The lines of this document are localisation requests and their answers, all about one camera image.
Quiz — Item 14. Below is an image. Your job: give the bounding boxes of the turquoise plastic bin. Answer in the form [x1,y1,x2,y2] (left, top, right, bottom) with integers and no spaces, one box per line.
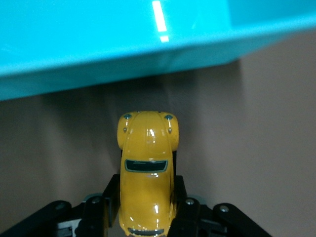
[0,0,316,102]

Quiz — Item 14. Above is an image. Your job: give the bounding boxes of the yellow beetle toy car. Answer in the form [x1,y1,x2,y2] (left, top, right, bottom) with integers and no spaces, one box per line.
[116,111,179,237]

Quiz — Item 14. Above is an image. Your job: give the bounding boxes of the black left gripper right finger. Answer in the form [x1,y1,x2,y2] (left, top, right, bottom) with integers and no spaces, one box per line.
[170,175,273,237]

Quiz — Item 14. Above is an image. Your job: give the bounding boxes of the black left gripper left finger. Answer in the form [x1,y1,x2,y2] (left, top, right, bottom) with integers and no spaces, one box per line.
[0,173,121,237]

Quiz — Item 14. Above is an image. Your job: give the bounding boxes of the brown table mat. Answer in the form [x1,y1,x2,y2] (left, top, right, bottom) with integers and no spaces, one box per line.
[0,31,316,237]

